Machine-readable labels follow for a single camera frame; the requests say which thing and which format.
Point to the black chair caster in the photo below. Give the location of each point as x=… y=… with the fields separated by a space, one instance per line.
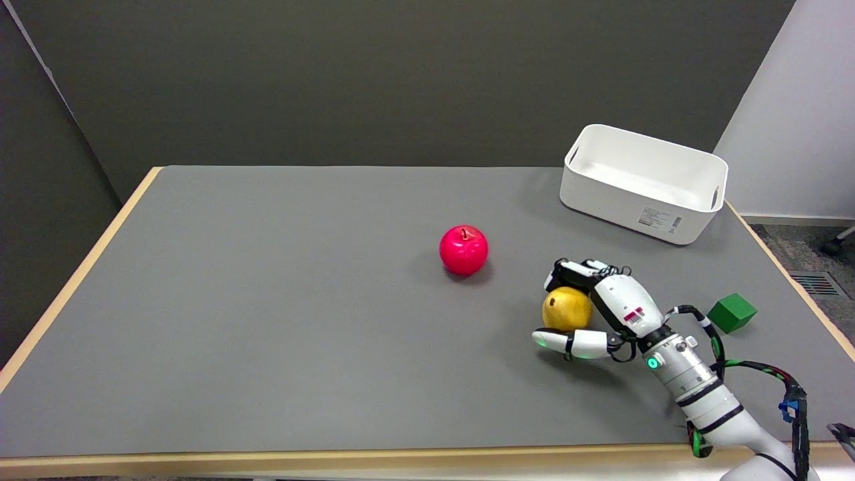
x=835 y=243

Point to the white plastic bin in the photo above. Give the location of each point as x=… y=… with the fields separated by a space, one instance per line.
x=644 y=184

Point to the floor vent grille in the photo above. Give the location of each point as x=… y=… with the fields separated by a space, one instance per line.
x=820 y=284

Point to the green cube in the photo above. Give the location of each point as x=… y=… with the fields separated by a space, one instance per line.
x=732 y=312

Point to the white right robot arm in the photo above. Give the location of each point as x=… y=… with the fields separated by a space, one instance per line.
x=715 y=401

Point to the yellow pear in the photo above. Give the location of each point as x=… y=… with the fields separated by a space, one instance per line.
x=566 y=308

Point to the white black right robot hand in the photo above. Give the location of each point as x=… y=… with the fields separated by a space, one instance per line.
x=618 y=307

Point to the red apple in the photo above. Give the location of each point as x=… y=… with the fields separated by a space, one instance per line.
x=463 y=250

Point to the grey table mat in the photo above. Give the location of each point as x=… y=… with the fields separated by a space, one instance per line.
x=374 y=314

